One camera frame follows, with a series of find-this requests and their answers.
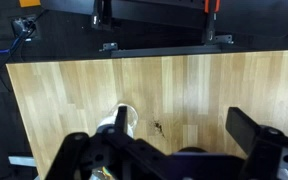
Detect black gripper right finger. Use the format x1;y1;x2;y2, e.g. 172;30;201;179
225;106;288;180

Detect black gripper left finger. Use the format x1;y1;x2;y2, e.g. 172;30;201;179
44;105;172;180

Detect clear glass jar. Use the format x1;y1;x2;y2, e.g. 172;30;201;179
95;103;140;180

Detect black coffee machine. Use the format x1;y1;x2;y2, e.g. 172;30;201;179
177;145;213;156

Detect spilled coffee grounds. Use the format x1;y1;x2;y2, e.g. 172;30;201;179
149;119;168;139

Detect black metal bar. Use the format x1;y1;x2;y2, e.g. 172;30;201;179
110;44;223;59

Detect grey floor socket box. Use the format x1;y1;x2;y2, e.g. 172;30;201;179
11;15;40;43

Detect orange floor mat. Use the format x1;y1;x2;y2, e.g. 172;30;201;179
18;0;42;8

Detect black table clamps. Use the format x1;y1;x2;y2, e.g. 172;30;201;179
40;0;288;38

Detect grey metal bracket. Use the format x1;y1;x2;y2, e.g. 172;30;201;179
213;34;235;45
98;42;119;53

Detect black clamp orange handle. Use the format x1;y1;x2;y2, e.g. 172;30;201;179
201;0;222;45

